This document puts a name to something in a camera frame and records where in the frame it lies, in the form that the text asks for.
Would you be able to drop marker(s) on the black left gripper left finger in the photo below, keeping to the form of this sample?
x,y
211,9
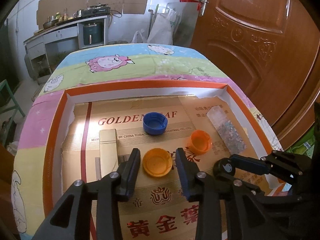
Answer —
x,y
128,171

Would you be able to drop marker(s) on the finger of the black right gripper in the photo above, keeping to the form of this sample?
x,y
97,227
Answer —
x,y
286,164
224,174

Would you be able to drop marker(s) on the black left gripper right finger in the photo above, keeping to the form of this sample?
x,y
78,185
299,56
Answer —
x,y
187,171

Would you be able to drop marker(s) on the yellow orange bottle cap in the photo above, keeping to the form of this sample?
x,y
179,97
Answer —
x,y
157,162

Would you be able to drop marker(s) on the blue bottle cap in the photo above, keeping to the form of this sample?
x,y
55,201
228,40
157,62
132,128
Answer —
x,y
154,123

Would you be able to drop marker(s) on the green printed cardboard box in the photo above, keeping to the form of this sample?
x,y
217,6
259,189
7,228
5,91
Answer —
x,y
305,145

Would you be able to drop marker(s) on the gold rectangular box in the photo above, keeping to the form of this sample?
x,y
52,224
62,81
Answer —
x,y
108,151

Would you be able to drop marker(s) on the orange rimmed cardboard tray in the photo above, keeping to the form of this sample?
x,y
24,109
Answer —
x,y
157,209

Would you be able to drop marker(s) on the colourful cartoon sheep blanket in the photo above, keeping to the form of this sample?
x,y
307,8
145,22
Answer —
x,y
112,63

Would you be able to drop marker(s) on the green metal stool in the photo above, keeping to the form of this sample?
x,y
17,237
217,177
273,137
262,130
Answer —
x,y
11,105

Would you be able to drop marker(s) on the brown wooden door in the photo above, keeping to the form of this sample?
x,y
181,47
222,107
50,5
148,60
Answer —
x,y
270,49

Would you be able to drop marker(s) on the dark green air fryer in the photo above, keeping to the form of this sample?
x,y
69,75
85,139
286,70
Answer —
x,y
93,33

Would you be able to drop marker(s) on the white kitchen counter cabinet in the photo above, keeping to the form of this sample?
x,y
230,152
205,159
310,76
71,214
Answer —
x,y
46,50

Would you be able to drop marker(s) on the white plastic bag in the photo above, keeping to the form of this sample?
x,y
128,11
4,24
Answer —
x,y
175,26

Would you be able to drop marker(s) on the black gas stove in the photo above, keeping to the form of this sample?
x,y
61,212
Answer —
x,y
96,10

